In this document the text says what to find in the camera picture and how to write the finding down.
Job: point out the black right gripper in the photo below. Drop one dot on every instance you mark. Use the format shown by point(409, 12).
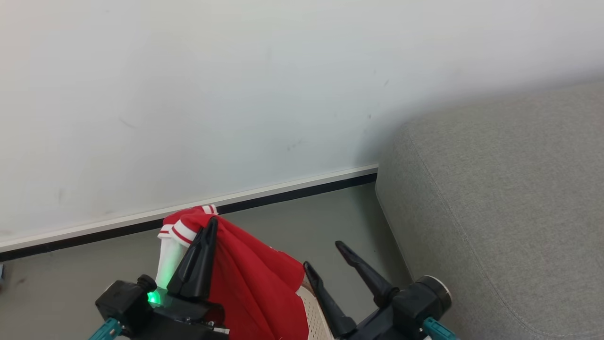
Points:
point(415, 302)

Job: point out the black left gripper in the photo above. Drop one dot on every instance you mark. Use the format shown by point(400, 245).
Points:
point(132, 307)

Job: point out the red garment with white stripes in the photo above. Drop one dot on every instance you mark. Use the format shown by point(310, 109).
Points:
point(255, 293)

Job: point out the teal right robot arm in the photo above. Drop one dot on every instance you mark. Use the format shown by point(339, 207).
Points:
point(439, 330)

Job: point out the teal left robot arm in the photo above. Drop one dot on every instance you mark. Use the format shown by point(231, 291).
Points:
point(106, 330)

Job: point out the cream perforated laundry basket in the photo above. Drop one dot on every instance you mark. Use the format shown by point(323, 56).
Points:
point(317, 317)

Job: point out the white and black baseboard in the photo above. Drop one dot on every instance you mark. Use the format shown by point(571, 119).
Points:
point(236, 200)

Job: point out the grey fabric sofa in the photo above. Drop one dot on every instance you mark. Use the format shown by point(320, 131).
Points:
point(509, 212)

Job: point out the grey cart wheel base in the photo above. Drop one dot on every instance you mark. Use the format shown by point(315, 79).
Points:
point(1, 274)

